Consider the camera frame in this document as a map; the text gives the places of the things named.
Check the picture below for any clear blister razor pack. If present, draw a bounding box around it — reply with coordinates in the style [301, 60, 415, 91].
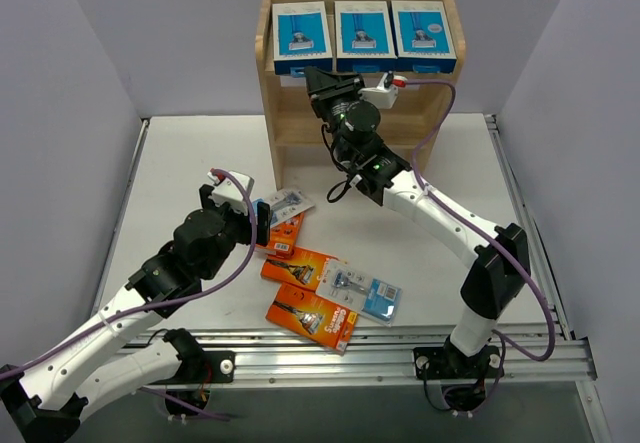
[316, 259, 402, 326]
[252, 187, 315, 228]

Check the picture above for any blue Harry's razor box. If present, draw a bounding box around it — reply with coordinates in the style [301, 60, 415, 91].
[272, 1, 333, 77]
[334, 0, 396, 73]
[390, 0, 457, 74]

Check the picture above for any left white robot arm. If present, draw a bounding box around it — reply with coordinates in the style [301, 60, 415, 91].
[1, 171, 269, 442]

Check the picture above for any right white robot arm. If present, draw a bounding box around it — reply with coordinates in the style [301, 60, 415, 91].
[303, 66, 530, 379]

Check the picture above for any wooden shelf unit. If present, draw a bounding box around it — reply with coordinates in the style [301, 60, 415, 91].
[255, 0, 466, 188]

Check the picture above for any orange Gillette Styler box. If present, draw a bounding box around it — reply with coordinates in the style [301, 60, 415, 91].
[256, 213, 305, 258]

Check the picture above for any orange Gillette Fusion box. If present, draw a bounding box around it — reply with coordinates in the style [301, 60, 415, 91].
[260, 248, 337, 292]
[265, 283, 358, 354]

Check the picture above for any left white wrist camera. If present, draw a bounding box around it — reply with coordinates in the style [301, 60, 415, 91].
[207, 169, 254, 216]

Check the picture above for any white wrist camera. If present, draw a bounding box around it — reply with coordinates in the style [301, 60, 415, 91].
[360, 72, 408, 109]
[207, 169, 254, 216]

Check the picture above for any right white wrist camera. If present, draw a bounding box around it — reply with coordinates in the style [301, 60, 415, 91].
[360, 72, 408, 109]

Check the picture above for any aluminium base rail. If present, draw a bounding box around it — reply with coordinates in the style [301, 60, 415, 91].
[94, 113, 596, 388]

